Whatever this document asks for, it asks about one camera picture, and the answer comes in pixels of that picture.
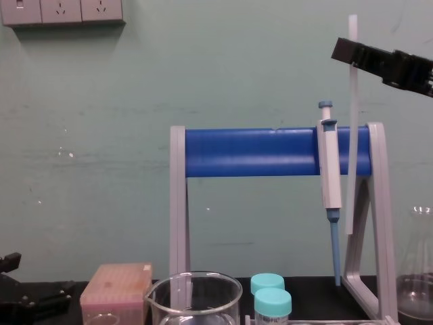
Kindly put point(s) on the clear glass conical flask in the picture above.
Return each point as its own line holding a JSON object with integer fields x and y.
{"x": 417, "y": 291}

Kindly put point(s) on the grey wall socket strip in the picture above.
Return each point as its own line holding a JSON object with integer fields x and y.
{"x": 61, "y": 11}

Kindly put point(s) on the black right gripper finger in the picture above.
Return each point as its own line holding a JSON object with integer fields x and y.
{"x": 345, "y": 51}

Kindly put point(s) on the white and blue pipette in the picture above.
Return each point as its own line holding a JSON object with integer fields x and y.
{"x": 331, "y": 176}

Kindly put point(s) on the grey pipette stand blue bar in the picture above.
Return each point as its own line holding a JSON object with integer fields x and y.
{"x": 250, "y": 152}

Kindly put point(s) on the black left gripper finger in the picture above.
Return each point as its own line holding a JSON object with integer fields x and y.
{"x": 57, "y": 298}
{"x": 11, "y": 262}

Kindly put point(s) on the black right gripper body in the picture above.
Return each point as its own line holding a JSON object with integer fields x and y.
{"x": 412, "y": 72}

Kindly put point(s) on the small clear glass dish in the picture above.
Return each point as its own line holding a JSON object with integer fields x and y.
{"x": 101, "y": 320}

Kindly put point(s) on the clear glass beaker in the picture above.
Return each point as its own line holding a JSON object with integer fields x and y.
{"x": 194, "y": 304}

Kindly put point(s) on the teal capped sample vial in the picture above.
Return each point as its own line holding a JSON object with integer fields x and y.
{"x": 272, "y": 304}
{"x": 267, "y": 281}

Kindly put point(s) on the pink pipette tip box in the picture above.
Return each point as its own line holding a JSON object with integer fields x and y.
{"x": 116, "y": 291}

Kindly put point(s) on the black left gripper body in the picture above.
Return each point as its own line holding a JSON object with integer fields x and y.
{"x": 13, "y": 304}

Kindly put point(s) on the clear plastic tube rack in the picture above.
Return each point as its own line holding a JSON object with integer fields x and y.
{"x": 314, "y": 321}

